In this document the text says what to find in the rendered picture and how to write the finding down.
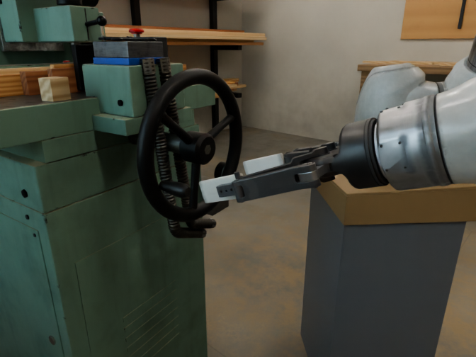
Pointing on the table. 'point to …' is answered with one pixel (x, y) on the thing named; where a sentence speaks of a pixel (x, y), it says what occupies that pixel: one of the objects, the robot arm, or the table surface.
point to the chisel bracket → (66, 24)
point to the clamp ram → (79, 55)
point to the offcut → (54, 88)
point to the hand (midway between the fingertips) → (237, 178)
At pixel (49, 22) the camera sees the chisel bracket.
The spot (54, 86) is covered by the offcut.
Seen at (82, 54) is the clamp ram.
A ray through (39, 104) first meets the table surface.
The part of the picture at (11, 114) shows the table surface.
